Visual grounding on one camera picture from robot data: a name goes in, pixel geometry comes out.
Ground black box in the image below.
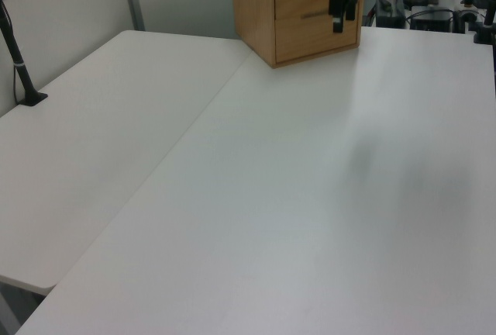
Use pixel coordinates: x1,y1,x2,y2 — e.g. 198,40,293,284
376,0,406,28

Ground black pole with white band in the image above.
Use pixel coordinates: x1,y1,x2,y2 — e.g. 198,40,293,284
0,0,50,108

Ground black camera stand clamp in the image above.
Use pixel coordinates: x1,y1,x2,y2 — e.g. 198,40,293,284
471,0,496,45

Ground black electronic device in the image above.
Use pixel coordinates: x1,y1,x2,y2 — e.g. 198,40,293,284
410,8,455,33

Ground wooden drawer cabinet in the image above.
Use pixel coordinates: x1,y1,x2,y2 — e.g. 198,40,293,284
230,0,363,69

